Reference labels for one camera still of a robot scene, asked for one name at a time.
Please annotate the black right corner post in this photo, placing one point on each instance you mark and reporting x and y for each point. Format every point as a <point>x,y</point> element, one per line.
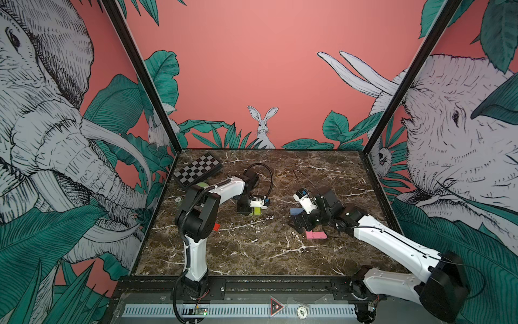
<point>439,26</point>

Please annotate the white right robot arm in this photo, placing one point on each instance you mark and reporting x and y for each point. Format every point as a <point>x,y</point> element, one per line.
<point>436,280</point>

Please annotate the black left corner post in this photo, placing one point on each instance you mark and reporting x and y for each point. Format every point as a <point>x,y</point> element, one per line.
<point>113,10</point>

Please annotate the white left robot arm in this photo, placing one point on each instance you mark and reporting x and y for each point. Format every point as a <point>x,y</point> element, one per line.
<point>196,219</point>

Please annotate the white slotted cable duct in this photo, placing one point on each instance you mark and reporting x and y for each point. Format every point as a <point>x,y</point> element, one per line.
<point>220,311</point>

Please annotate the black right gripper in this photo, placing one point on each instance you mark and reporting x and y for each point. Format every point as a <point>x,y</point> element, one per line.
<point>305,217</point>

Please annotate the red triangle warning sticker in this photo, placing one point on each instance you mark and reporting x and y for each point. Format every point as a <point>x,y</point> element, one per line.
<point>276,306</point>

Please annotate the black front rail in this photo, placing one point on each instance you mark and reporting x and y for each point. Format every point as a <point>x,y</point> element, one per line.
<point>219,287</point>

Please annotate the folded black chess board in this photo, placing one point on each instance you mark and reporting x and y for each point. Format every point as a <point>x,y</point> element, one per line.
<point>198,171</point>

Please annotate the black corner post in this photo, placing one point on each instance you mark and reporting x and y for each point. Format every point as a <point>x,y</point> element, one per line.
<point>113,10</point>
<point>439,26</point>

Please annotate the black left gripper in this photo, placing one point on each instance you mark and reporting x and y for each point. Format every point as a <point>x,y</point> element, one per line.
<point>247,210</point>

